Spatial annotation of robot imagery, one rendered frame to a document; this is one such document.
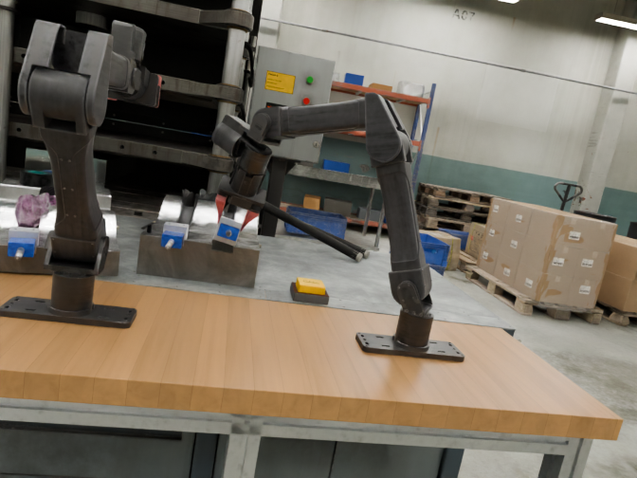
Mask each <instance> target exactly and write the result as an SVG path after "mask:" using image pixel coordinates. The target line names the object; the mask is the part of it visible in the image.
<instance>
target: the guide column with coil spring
mask: <svg viewBox="0 0 637 478"><path fill-rule="evenodd" d="M15 2H16V0H0V5H3V6H7V7H11V8H14V9H15V4H14V3H15ZM14 21H15V13H14V12H12V11H9V10H5V9H0V184H1V183H2V182H3V181H4V180H5V179H6V169H7V152H8V135H9V104H10V87H11V70H12V54H13V37H14Z"/></svg>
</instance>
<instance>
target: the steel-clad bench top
mask: <svg viewBox="0 0 637 478"><path fill-rule="evenodd" d="M154 221H155V220H149V219H142V218H135V217H129V216H122V215H116V226H119V230H117V241H118V247H119V250H120V256H119V265H118V276H95V280H97V281H105V282H113V283H121V284H129V285H145V286H152V287H160V288H168V289H176V290H185V291H192V292H200V293H209V294H216V295H225V296H232V297H241V298H249V299H256V300H265V299H266V300H267V301H272V302H281V303H296V304H304V305H312V306H320V307H328V308H336V309H344V310H352V311H360V312H368V313H376V314H384V315H393V316H399V314H400V309H401V307H402V305H401V304H399V303H397V302H396V301H395V299H394V298H393V296H392V294H391V286H390V279H389V272H390V271H391V255H390V254H389V253H383V252H376V251H370V255H369V257H368V258H367V259H365V258H362V259H361V260H360V262H358V261H356V260H354V259H352V258H350V257H348V256H347V255H345V254H343V253H341V252H339V251H338V250H336V249H334V248H331V247H330V246H328V245H323V244H316V243H309V242H302V241H296V240H289V239H282V238H276V237H269V236H262V235H257V238H258V242H259V244H261V245H262V247H261V248H260V254H259V260H258V266H257V272H256V278H255V285H254V288H252V287H244V286H237V285H222V284H215V283H206V282H198V281H191V280H183V279H175V278H168V277H160V276H152V275H144V274H137V257H138V249H139V240H140V234H141V233H142V232H143V231H145V230H146V229H147V228H146V229H145V230H143V229H142V227H144V226H146V225H148V224H150V223H152V222H154ZM429 269H430V275H431V280H432V288H431V290H430V292H429V294H430V297H431V299H432V302H433V306H432V308H431V309H430V310H429V312H430V313H432V314H433V315H434V319H433V320H434V321H440V322H456V323H463V324H472V325H479V326H488V327H496V328H501V329H507V330H515V331H516V328H514V327H513V326H511V325H510V324H509V323H507V322H506V321H504V320H503V319H501V318H500V317H499V316H497V315H496V314H494V313H493V312H492V311H490V310H489V309H487V308H486V307H485V306H483V305H482V304H481V303H479V302H477V301H476V300H475V299H473V298H472V297H470V296H469V295H468V294H466V293H465V292H463V291H462V290H461V289H460V288H458V287H457V286H456V285H454V284H453V283H452V282H450V281H449V280H447V279H446V278H445V277H443V276H442V275H441V274H439V273H438V272H436V271H435V270H434V269H432V268H431V267H430V268H429ZM298 277H300V278H307V279H315V280H322V282H323V284H324V286H325V289H326V291H327V293H328V295H329V297H330V298H329V303H328V305H326V304H318V303H303V302H295V301H293V299H292V295H291V292H290V286H291V283H292V282H294V283H295V282H296V281H297V278H298Z"/></svg>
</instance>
